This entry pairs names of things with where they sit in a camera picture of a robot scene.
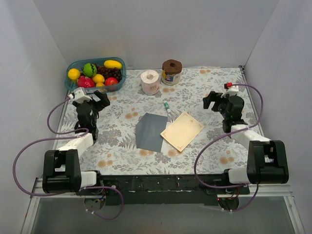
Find yellow lemon left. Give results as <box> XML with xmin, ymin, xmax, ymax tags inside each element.
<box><xmin>67</xmin><ymin>68</ymin><xmax>81</xmax><ymax>82</ymax></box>

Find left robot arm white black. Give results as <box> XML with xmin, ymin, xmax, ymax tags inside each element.
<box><xmin>42</xmin><ymin>88</ymin><xmax>110</xmax><ymax>195</ymax></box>

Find pink dragon fruit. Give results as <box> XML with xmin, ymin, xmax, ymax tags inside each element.
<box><xmin>77</xmin><ymin>76</ymin><xmax>95</xmax><ymax>88</ymax></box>

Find yellow lemon centre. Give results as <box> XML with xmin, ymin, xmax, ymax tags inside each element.
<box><xmin>92</xmin><ymin>74</ymin><xmax>105</xmax><ymax>84</ymax></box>

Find cream letter paper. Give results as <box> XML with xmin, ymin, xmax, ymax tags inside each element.
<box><xmin>160</xmin><ymin>112</ymin><xmax>204</xmax><ymax>152</ymax></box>

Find teal plastic fruit basket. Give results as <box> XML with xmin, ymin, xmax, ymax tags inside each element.
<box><xmin>65</xmin><ymin>57</ymin><xmax>126</xmax><ymax>94</ymax></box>

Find grey envelope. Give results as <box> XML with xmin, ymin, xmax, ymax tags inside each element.
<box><xmin>135</xmin><ymin>113</ymin><xmax>168</xmax><ymax>153</ymax></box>

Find yellow mango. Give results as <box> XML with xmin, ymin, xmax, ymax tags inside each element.
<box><xmin>103</xmin><ymin>59</ymin><xmax>122</xmax><ymax>70</ymax></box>

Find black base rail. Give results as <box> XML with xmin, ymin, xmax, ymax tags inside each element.
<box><xmin>77</xmin><ymin>173</ymin><xmax>250</xmax><ymax>206</ymax></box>

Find dark purple grapes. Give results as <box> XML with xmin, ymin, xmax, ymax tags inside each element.
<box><xmin>94</xmin><ymin>63</ymin><xmax>122</xmax><ymax>82</ymax></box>

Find floral table mat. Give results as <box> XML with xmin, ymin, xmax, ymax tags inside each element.
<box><xmin>50</xmin><ymin>67</ymin><xmax>273</xmax><ymax>176</ymax></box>

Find green white glue stick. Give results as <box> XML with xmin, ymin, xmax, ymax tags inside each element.
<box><xmin>164</xmin><ymin>102</ymin><xmax>171</xmax><ymax>113</ymax></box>

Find white toilet paper roll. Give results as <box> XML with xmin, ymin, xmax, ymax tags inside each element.
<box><xmin>140</xmin><ymin>70</ymin><xmax>160</xmax><ymax>95</ymax></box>

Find red apple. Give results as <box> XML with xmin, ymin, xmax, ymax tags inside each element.
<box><xmin>105</xmin><ymin>77</ymin><xmax>118</xmax><ymax>86</ymax></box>

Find brown toilet paper roll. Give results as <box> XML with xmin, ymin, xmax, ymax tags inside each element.
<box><xmin>161</xmin><ymin>59</ymin><xmax>182</xmax><ymax>85</ymax></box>

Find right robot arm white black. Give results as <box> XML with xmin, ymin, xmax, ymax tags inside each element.
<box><xmin>203</xmin><ymin>91</ymin><xmax>289</xmax><ymax>194</ymax></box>

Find aluminium frame rail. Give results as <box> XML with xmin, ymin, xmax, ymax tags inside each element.
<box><xmin>21</xmin><ymin>185</ymin><xmax>305</xmax><ymax>234</ymax></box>

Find small yellow fruit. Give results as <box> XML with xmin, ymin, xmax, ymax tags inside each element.
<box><xmin>96</xmin><ymin>82</ymin><xmax>105</xmax><ymax>87</ymax></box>

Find green watermelon ball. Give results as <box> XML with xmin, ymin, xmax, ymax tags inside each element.
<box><xmin>82</xmin><ymin>63</ymin><xmax>97</xmax><ymax>78</ymax></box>

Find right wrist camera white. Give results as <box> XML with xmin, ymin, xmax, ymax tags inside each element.
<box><xmin>221</xmin><ymin>82</ymin><xmax>239</xmax><ymax>98</ymax></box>

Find yellow lemon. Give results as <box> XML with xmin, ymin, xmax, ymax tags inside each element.
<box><xmin>92</xmin><ymin>74</ymin><xmax>105</xmax><ymax>84</ymax></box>
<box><xmin>67</xmin><ymin>68</ymin><xmax>81</xmax><ymax>82</ymax></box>

